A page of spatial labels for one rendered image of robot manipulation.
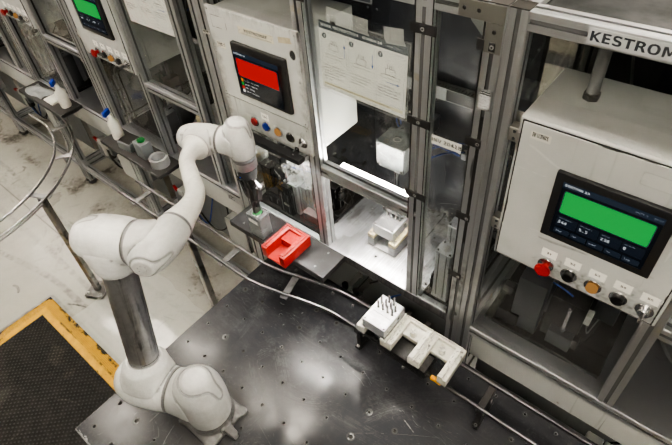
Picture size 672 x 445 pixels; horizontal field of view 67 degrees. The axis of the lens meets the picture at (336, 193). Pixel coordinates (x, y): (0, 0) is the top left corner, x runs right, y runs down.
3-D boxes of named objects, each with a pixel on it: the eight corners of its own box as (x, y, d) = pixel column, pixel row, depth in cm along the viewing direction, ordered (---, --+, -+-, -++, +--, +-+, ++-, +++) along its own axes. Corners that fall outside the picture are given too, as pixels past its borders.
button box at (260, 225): (250, 232, 217) (245, 212, 209) (263, 221, 221) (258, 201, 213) (263, 240, 213) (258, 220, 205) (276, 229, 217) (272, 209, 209)
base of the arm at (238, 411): (218, 461, 171) (214, 454, 167) (177, 420, 182) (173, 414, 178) (257, 418, 181) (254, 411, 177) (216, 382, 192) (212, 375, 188)
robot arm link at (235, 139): (261, 147, 191) (229, 143, 194) (254, 112, 181) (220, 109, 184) (251, 165, 184) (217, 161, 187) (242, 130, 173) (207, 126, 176)
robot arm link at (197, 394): (221, 437, 171) (205, 407, 156) (173, 425, 175) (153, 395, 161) (239, 392, 183) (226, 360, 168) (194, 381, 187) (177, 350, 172)
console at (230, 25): (226, 123, 197) (196, 6, 166) (277, 90, 213) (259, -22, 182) (307, 161, 176) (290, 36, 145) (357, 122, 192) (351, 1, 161)
